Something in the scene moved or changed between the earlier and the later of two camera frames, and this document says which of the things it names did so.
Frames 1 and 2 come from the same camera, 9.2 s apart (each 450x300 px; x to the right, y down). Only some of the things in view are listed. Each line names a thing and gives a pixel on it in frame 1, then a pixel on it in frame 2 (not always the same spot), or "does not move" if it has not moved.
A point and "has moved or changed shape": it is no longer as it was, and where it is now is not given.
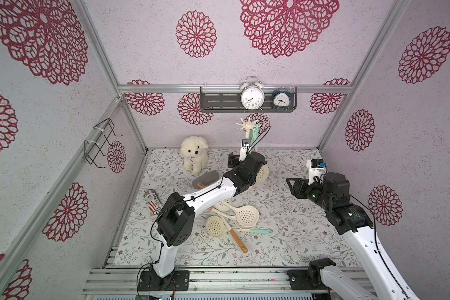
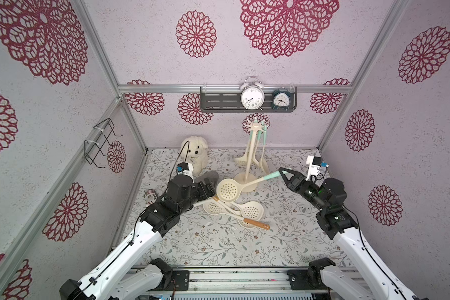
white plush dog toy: x=193 y=150 does not move
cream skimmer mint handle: x=263 y=174 → x=263 y=161
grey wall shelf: x=228 y=99 does not move
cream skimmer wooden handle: x=217 y=226 → x=214 y=208
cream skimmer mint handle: x=261 y=231 has moved or changed shape
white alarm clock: x=252 y=95 does not move
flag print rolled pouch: x=153 y=201 does not move
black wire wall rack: x=93 y=145 does not move
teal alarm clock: x=281 y=99 does not move
